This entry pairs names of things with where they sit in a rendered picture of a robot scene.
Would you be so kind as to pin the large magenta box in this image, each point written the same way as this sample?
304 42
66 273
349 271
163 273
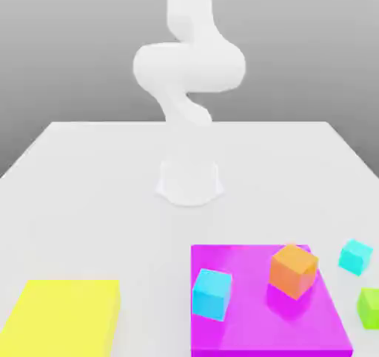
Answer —
266 333

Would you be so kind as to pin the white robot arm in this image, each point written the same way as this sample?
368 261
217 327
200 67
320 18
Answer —
189 66

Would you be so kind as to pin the small cyan cube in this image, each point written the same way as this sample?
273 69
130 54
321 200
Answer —
353 257

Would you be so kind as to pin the small green cube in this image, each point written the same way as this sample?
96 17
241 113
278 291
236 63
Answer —
370 308

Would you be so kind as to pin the large yellow box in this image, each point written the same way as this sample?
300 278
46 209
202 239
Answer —
62 318

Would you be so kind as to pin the small orange cube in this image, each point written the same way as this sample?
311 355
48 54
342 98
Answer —
291 271

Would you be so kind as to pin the small blue cube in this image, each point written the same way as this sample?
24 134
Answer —
210 296

